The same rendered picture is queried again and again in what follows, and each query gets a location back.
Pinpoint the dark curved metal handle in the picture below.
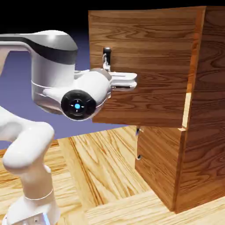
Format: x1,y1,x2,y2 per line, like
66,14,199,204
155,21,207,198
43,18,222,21
102,47,113,72

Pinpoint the silver curved metal handle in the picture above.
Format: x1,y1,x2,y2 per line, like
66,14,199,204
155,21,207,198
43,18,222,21
135,127,144,160

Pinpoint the brown wooden cabinet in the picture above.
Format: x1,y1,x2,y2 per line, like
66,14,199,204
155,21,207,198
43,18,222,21
173,6,225,214

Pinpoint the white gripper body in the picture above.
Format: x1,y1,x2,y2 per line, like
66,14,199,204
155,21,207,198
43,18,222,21
110,71,138,91

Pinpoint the small wooden cabinet door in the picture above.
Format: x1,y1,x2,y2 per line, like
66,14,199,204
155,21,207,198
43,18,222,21
134,125,187,212

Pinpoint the large wooden cabinet door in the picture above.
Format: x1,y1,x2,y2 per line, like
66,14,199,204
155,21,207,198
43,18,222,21
87,6,207,129

